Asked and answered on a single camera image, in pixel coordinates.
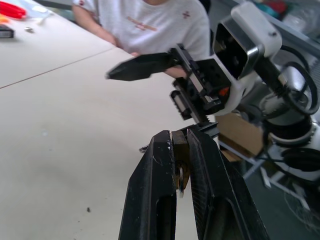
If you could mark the red plastic object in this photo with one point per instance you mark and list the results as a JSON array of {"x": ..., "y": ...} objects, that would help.
[{"x": 12, "y": 10}]

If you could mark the brown cardboard box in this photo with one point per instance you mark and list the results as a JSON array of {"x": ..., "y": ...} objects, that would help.
[{"x": 240, "y": 135}]

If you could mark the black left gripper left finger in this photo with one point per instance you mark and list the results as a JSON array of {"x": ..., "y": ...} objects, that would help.
[{"x": 147, "y": 190}]

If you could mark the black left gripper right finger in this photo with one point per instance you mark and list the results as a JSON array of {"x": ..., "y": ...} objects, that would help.
[{"x": 215, "y": 190}]

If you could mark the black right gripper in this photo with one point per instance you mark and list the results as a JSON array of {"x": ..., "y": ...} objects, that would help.
[{"x": 212, "y": 75}]

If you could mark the silver padlock key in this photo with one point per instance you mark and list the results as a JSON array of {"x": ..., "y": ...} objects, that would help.
[{"x": 180, "y": 193}]

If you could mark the person in white t-shirt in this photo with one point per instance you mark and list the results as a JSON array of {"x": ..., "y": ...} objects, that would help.
[{"x": 160, "y": 20}]

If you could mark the white metal frame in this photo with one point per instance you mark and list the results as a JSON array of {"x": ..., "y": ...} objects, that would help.
[{"x": 267, "y": 175}]

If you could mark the small metal part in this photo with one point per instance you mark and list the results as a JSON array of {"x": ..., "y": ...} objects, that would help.
[{"x": 29, "y": 29}]

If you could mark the black rectangular box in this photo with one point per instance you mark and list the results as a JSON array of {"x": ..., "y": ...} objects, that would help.
[{"x": 5, "y": 32}]

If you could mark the thin silver metal tool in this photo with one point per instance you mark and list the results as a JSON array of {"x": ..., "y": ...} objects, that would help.
[{"x": 45, "y": 19}]

